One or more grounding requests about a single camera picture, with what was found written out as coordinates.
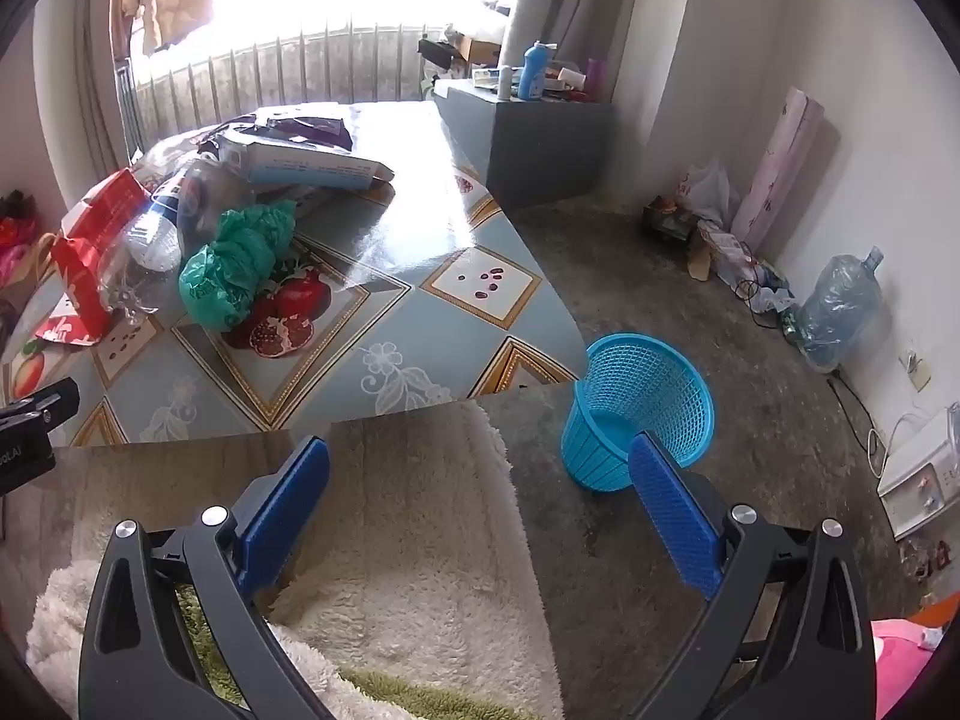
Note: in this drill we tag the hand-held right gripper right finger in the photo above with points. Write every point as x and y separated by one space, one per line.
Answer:
671 517

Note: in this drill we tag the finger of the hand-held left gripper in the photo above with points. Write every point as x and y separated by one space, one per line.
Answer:
45 405

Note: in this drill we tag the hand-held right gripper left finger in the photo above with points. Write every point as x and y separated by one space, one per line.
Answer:
289 510

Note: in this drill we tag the blue plastic mesh basket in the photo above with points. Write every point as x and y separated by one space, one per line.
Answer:
637 390

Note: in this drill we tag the red white snack packet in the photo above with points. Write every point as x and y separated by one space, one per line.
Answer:
97 217

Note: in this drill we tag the clear plastic bottle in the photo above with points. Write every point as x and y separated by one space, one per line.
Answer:
169 217

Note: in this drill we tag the long white blue box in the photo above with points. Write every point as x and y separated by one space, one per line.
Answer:
315 165

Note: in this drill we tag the purple snack packet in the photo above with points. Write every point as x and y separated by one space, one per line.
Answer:
300 127

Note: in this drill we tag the clear plastic wrapper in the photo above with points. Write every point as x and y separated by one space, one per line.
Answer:
131 285

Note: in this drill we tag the white fluffy blanket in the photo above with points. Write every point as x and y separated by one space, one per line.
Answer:
420 585

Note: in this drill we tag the red pink cloth pile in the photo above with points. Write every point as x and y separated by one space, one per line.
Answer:
19 240

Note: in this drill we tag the green plastic bag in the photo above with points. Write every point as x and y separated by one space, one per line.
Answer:
232 262

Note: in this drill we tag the white appliance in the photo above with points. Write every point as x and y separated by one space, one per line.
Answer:
919 480

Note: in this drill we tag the cardboard piece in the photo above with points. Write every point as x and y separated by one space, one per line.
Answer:
699 262

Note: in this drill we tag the large water jug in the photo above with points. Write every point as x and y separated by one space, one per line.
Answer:
836 307

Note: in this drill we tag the white printed packet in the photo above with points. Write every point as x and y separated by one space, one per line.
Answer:
727 247

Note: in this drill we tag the dark box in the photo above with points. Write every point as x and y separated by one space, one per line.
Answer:
667 219

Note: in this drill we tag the white plastic bag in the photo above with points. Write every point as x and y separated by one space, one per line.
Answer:
709 187

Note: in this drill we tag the patterned tablecloth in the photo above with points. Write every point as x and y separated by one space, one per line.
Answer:
420 187

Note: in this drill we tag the grey cabinet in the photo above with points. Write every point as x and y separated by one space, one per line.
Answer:
540 150

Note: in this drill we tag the metal window railing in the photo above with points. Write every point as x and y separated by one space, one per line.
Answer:
300 67

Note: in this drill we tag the pink bottle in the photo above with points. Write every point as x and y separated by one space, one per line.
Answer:
596 79

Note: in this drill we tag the blue bottle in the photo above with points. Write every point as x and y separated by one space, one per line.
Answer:
534 71

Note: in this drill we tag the cardboard box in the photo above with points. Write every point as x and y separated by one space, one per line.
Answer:
469 49

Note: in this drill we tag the wall power outlet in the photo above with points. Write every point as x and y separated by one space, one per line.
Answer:
916 371

